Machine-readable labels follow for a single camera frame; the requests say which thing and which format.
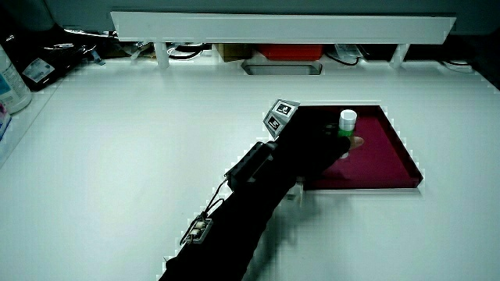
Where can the small circuit board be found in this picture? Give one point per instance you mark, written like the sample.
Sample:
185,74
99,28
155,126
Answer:
198,231

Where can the black bag with white label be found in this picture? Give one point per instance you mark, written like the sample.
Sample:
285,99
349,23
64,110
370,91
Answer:
47,62

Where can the brown cardboard box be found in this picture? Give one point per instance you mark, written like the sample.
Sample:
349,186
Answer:
233,51

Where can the person's left forearm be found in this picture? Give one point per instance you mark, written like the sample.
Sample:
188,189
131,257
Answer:
234,226

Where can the blue white packet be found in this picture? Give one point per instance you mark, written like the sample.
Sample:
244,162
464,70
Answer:
4,125

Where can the black wrist sensor box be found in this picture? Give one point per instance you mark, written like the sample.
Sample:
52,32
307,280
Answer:
250,166

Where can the white plastic bottle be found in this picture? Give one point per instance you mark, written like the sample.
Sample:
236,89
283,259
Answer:
11,87

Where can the red plastic tray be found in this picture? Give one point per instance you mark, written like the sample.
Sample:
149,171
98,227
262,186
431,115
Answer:
375,164

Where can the orange box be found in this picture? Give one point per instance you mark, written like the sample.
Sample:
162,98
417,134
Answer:
290,51

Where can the white desk shelf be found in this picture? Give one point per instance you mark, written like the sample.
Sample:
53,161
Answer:
281,29

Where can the green white glue stick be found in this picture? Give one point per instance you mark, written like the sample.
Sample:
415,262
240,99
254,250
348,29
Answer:
347,119

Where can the person's left hand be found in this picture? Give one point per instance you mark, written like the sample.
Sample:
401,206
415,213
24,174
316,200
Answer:
308,148

